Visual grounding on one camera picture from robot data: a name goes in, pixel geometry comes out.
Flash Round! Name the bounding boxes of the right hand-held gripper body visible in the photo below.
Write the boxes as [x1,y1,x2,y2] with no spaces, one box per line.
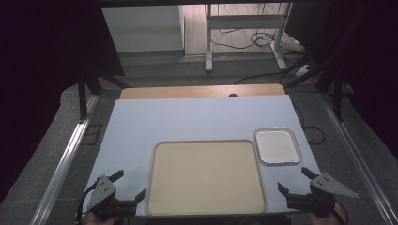
[285,172,360,218]

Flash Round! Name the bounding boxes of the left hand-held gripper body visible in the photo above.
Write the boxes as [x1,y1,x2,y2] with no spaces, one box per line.
[86,174,139,218]

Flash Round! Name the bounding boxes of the person's left hand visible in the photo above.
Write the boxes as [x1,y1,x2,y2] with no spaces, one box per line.
[83,211,121,225]

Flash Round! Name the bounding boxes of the person's right hand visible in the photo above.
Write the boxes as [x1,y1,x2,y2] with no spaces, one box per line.
[308,202,345,225]

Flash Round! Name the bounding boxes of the small silver metal tray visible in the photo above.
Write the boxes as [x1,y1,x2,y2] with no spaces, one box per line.
[253,126,303,165]

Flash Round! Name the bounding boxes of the large beige plastic tray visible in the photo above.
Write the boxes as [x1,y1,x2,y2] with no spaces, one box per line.
[145,139,268,218]

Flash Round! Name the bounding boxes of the black metal stand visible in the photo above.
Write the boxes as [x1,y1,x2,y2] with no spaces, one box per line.
[283,52,346,123]
[76,69,132,122]

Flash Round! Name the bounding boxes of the light blue table mat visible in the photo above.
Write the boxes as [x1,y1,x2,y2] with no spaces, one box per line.
[82,94,322,218]

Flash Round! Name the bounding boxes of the dark curtain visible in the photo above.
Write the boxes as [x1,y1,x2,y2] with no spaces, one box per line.
[0,0,126,203]
[283,0,398,158]

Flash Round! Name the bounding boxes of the white partition panel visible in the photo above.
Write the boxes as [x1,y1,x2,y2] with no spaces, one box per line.
[100,5,185,54]

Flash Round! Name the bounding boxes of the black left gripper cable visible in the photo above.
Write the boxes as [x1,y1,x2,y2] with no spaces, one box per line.
[75,182,99,225]

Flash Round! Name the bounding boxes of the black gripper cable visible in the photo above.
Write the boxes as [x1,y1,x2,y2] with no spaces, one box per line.
[75,182,99,225]
[331,202,349,225]

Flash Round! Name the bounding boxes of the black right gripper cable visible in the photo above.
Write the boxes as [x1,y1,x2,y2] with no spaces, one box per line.
[331,202,349,225]

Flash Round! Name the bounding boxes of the black looped cable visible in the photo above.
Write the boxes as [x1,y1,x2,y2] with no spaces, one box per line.
[292,102,327,146]

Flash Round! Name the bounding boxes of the aluminium rail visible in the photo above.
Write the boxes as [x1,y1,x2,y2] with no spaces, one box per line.
[318,93,398,225]
[29,93,101,225]

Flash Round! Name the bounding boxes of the black floor cables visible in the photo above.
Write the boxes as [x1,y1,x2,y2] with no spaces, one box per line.
[209,3,305,54]

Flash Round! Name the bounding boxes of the white metal desk frame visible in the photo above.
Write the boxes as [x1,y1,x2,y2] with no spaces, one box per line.
[205,3,293,73]

